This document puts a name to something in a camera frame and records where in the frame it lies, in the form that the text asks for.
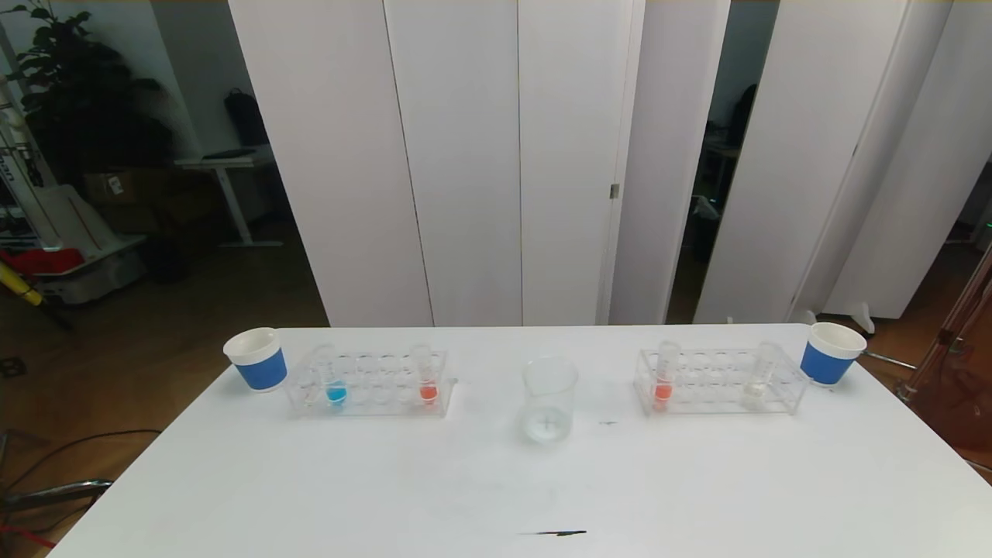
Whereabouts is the blue pigment test tube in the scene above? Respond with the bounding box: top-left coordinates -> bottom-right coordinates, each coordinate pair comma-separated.
312,345 -> 349,412

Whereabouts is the red pigment test tube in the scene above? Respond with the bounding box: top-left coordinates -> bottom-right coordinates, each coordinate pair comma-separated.
411,345 -> 439,405
653,341 -> 681,412

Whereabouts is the clear plastic beaker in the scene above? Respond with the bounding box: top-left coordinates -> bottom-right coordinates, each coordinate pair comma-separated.
522,356 -> 580,444

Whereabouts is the clear plastic test tube rack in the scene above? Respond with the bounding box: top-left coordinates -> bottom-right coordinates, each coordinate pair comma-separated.
634,347 -> 811,416
285,349 -> 458,419

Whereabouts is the white pigment test tube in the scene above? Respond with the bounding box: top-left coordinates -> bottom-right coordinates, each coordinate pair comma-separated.
744,343 -> 780,410

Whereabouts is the white folding partition screen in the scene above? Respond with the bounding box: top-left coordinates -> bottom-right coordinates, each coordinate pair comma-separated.
694,0 -> 992,325
227,0 -> 731,328

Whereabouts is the white blue paper cup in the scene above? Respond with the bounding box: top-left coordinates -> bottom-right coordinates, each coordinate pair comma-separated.
800,322 -> 867,387
223,327 -> 288,393

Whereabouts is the white standing desk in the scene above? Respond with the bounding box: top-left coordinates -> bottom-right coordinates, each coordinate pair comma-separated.
174,147 -> 284,249

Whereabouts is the black office chair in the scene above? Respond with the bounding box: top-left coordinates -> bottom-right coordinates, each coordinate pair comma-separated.
732,81 -> 760,148

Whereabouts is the black backpack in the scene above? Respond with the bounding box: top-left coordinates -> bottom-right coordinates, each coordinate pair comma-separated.
225,88 -> 268,148

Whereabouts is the brown cardboard box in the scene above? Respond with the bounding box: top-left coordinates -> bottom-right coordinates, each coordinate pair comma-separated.
84,169 -> 183,229

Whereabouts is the white mobile machine base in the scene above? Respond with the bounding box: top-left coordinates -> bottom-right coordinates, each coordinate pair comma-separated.
0,74 -> 148,305

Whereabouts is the red plastic item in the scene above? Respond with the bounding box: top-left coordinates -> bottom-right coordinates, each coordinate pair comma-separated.
0,248 -> 84,276

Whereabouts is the dark green potted plant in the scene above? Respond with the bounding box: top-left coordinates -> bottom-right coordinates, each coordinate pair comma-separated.
4,0 -> 175,187

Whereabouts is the yellow black tool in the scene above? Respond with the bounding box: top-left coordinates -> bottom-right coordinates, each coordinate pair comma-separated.
0,260 -> 74,330

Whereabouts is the grey metal stand leg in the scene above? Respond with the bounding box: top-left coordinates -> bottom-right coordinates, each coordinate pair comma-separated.
0,479 -> 113,512

